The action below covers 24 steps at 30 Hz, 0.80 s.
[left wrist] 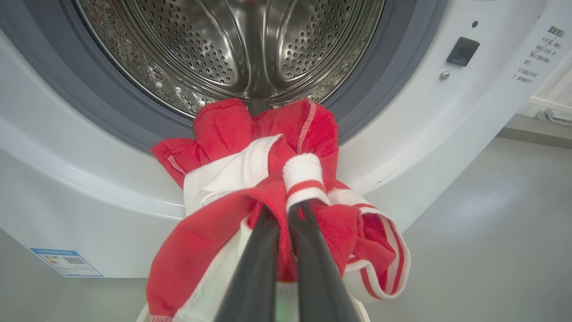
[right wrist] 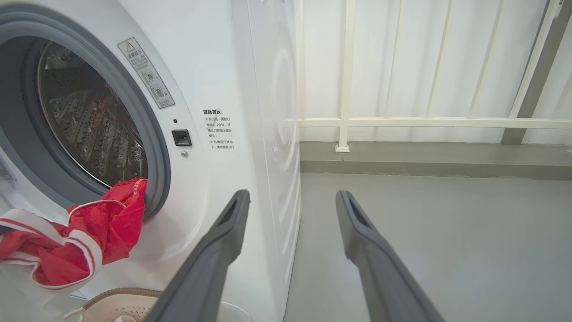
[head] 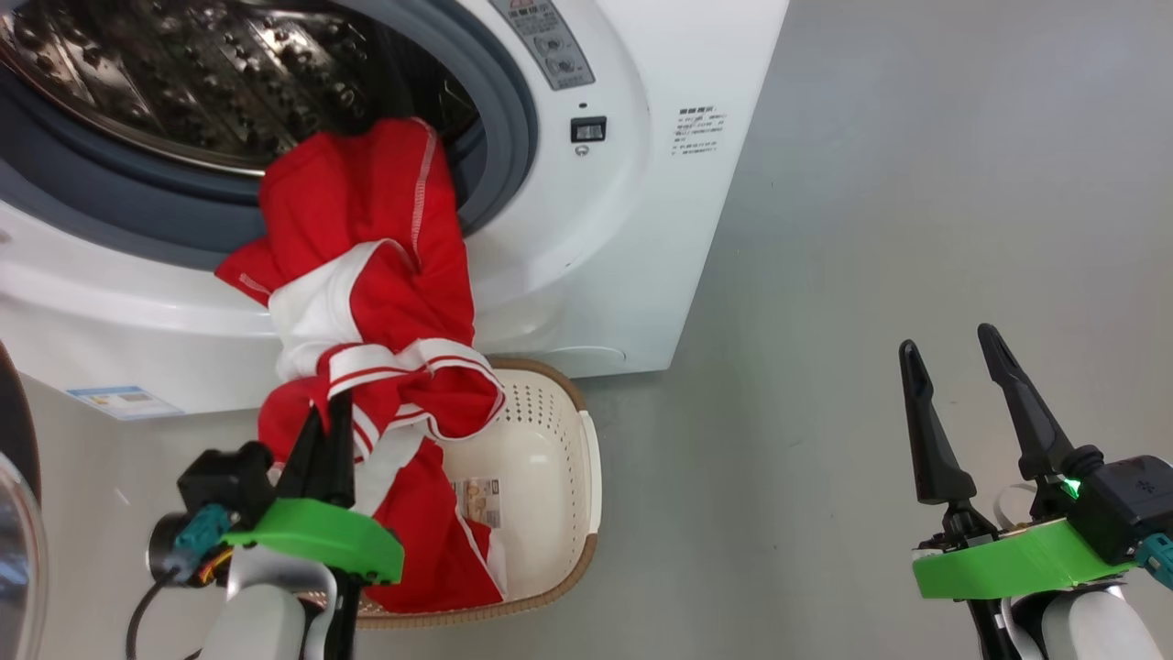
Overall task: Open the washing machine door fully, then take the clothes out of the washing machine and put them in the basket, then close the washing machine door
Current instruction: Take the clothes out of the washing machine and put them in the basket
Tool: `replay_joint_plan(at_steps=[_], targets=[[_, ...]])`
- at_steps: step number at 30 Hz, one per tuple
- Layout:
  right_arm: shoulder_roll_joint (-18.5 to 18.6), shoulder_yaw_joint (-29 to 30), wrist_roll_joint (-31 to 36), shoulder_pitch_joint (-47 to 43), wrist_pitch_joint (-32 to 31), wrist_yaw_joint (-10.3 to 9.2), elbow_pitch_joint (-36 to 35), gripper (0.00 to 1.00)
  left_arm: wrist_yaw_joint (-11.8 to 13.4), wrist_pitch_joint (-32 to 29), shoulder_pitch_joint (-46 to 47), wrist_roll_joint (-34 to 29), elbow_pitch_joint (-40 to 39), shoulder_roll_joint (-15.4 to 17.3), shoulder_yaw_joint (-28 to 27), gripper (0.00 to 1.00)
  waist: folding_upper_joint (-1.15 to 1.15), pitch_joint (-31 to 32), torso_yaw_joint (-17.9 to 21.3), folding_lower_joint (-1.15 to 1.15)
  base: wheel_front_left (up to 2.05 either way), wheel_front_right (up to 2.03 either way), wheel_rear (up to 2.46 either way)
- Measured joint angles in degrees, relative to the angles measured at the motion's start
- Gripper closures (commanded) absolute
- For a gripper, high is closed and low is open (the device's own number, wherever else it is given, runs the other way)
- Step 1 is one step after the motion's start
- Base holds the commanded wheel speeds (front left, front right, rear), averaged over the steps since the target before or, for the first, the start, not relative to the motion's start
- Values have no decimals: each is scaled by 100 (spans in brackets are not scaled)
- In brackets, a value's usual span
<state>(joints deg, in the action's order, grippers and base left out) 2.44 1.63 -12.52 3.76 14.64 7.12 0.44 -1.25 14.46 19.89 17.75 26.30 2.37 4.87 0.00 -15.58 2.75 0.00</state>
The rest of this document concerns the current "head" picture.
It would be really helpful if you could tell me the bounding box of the blue energy label sticker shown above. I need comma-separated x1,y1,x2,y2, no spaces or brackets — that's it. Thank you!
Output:
66,385,184,422

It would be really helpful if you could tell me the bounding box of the teal cable connector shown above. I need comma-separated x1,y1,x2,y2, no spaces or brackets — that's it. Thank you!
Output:
170,504,235,562
1135,533,1173,589

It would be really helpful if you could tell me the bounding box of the white front-load washing machine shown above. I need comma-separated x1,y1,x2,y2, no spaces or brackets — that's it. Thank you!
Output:
0,0,790,418

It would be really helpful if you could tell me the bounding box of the small printed text label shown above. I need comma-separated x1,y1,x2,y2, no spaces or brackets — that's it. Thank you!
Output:
672,105,729,157

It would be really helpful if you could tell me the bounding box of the black round glass washer door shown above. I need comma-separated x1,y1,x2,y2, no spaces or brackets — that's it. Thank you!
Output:
0,341,49,660

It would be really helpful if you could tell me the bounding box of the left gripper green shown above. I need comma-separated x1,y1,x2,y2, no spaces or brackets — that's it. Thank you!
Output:
223,390,405,586

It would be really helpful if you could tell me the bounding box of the cream basket with brown rim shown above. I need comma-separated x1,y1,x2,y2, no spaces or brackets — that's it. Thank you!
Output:
353,357,603,630

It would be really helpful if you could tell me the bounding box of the steel washer drum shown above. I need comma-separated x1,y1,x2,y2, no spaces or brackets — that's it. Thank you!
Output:
0,0,482,175

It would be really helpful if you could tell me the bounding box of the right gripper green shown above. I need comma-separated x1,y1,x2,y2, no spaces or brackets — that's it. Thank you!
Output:
898,323,1137,601

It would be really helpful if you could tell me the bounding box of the red and white garment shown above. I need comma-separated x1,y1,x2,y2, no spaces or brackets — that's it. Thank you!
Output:
214,117,508,613

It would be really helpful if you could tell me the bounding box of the grey warning label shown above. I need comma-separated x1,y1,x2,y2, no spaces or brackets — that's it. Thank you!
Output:
488,0,597,91

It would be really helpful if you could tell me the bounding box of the printed label sticker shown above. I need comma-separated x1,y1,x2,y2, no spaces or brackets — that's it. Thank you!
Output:
454,477,502,530

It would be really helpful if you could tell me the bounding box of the round white filter cover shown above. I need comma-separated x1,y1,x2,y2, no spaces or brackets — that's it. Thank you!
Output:
518,346,627,377

